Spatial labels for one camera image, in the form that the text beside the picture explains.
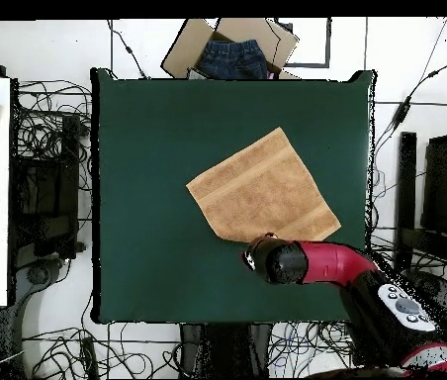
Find orange terry towel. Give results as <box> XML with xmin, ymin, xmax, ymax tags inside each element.
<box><xmin>185</xmin><ymin>126</ymin><xmax>342</xmax><ymax>244</ymax></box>

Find dark green table cloth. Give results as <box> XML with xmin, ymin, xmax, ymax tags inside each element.
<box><xmin>90</xmin><ymin>67</ymin><xmax>376</xmax><ymax>325</ymax></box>

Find blue denim jeans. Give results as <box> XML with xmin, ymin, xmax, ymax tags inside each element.
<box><xmin>197</xmin><ymin>39</ymin><xmax>269</xmax><ymax>80</ymax></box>

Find brown cardboard box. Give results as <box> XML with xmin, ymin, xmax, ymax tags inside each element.
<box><xmin>160</xmin><ymin>17</ymin><xmax>300</xmax><ymax>80</ymax></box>

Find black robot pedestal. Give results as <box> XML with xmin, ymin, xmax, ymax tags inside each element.
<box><xmin>179</xmin><ymin>323</ymin><xmax>274</xmax><ymax>379</ymax></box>

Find black equipment stand with cables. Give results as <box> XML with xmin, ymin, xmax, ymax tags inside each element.
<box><xmin>394</xmin><ymin>132</ymin><xmax>447</xmax><ymax>314</ymax></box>
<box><xmin>11</xmin><ymin>114</ymin><xmax>86</xmax><ymax>286</ymax></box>

